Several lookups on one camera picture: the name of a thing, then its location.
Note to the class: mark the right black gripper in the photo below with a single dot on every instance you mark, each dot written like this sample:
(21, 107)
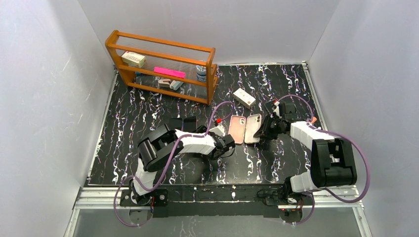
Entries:
(269, 126)

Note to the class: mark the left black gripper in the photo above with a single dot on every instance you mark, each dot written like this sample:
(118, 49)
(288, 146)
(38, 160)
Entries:
(224, 145)

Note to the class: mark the black phone clear case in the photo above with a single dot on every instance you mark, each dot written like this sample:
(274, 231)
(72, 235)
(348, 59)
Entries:
(268, 107)

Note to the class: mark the blue smartphone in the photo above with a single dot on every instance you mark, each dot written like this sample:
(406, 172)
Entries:
(175, 123)

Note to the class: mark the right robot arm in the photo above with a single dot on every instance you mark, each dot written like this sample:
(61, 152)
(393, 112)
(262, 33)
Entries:
(332, 159)

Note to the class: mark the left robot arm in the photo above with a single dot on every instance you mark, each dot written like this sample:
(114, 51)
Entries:
(155, 150)

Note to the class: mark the white box red label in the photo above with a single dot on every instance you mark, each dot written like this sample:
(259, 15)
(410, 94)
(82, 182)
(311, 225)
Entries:
(244, 98)

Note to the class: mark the pale green eraser block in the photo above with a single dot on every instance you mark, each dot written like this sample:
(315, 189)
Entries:
(175, 85)

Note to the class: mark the blue white small jar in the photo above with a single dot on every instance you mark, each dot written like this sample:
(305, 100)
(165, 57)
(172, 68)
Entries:
(201, 73)

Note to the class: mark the pink flat card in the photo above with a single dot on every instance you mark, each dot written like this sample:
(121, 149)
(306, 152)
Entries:
(169, 72)

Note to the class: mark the orange wooden shelf rack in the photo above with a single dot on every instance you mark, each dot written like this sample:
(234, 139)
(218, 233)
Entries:
(168, 54)

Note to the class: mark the white stapler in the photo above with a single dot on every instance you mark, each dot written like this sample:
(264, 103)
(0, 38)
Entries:
(164, 83)

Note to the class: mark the white cardboard box on shelf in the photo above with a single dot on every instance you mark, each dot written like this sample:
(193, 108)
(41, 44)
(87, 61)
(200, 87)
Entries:
(133, 59)

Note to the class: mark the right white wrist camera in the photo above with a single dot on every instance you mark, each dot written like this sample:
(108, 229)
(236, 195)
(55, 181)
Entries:
(276, 108)

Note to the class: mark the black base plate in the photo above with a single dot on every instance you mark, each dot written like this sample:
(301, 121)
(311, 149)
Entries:
(207, 200)

